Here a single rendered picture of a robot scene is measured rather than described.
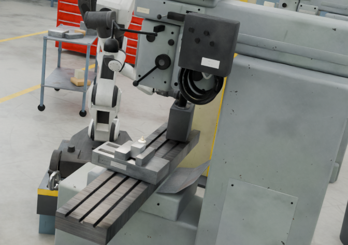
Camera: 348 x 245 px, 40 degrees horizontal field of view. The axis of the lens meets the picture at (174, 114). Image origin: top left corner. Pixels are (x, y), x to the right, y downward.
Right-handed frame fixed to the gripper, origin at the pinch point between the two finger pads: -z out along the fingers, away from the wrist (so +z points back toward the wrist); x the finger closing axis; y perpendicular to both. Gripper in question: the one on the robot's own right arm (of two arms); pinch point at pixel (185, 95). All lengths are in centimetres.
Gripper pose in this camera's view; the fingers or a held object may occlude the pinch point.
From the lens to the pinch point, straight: 282.4
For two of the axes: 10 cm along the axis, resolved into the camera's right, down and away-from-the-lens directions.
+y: -1.5, 9.3, 3.4
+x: 4.2, -2.5, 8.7
